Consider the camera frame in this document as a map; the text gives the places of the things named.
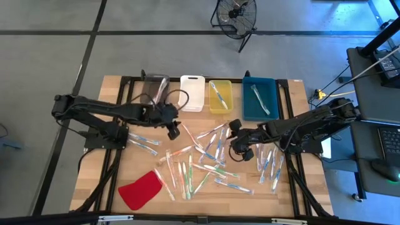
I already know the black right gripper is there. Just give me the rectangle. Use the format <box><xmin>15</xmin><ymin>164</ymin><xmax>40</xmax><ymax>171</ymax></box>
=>
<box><xmin>229</xmin><ymin>118</ymin><xmax>260</xmax><ymax>162</ymax></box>

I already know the white plastic bin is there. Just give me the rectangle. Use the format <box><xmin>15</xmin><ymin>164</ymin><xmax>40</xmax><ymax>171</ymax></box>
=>
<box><xmin>177</xmin><ymin>74</ymin><xmax>206</xmax><ymax>113</ymax></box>

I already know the grey transparent plastic bin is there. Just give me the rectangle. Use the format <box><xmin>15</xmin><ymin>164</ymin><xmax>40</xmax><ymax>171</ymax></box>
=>
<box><xmin>139</xmin><ymin>74</ymin><xmax>171</xmax><ymax>106</ymax></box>

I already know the yellow plastic bin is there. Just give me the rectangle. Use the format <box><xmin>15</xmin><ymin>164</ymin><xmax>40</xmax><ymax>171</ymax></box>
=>
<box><xmin>208</xmin><ymin>79</ymin><xmax>234</xmax><ymax>114</ymax></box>

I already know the teal plastic bin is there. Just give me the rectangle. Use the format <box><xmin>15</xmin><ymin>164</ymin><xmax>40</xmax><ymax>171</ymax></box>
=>
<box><xmin>242</xmin><ymin>76</ymin><xmax>280</xmax><ymax>122</ymax></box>

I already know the red cloth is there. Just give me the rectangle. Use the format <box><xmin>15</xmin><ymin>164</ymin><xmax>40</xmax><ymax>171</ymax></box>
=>
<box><xmin>117</xmin><ymin>170</ymin><xmax>163</xmax><ymax>211</ymax></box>

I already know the white paper sheet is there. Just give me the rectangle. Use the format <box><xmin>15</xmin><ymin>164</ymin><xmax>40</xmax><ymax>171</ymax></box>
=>
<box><xmin>321</xmin><ymin>137</ymin><xmax>332</xmax><ymax>160</ymax></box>

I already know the black floor fan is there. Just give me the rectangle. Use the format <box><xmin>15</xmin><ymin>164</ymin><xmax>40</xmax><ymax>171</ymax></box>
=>
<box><xmin>209</xmin><ymin>0</ymin><xmax>258</xmax><ymax>53</ymax></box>

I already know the grey desk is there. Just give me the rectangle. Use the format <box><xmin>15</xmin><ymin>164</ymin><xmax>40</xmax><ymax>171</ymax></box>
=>
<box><xmin>346</xmin><ymin>46</ymin><xmax>400</xmax><ymax>201</ymax></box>

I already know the black computer mouse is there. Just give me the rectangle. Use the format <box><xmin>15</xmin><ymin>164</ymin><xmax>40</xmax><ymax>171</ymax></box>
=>
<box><xmin>371</xmin><ymin>158</ymin><xmax>400</xmax><ymax>183</ymax></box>

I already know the black power adapter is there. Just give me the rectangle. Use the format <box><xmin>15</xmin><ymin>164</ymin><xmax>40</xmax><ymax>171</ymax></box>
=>
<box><xmin>372</xmin><ymin>49</ymin><xmax>400</xmax><ymax>88</ymax></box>

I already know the black desk pole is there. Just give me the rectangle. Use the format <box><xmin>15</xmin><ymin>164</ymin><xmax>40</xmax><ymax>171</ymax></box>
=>
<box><xmin>357</xmin><ymin>14</ymin><xmax>400</xmax><ymax>58</ymax></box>

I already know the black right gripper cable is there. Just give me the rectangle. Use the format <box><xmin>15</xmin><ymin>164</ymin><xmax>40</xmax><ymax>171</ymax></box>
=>
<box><xmin>227</xmin><ymin>145</ymin><xmax>248</xmax><ymax>163</ymax></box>

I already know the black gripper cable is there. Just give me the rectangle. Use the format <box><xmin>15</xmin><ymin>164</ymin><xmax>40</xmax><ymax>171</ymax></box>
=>
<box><xmin>137</xmin><ymin>89</ymin><xmax>190</xmax><ymax>112</ymax></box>
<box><xmin>227</xmin><ymin>145</ymin><xmax>248</xmax><ymax>163</ymax></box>

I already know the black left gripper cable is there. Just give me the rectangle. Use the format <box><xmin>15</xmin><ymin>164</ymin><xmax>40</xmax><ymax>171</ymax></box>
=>
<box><xmin>137</xmin><ymin>89</ymin><xmax>190</xmax><ymax>112</ymax></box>

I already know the yellow cable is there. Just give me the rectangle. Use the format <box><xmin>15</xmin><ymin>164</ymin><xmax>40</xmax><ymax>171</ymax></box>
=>
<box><xmin>314</xmin><ymin>89</ymin><xmax>357</xmax><ymax>100</ymax></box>

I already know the silver frame bracket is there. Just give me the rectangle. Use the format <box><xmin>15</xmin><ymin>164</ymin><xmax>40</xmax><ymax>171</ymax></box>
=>
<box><xmin>271</xmin><ymin>217</ymin><xmax>309</xmax><ymax>225</ymax></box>
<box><xmin>97</xmin><ymin>214</ymin><xmax>134</xmax><ymax>223</ymax></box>

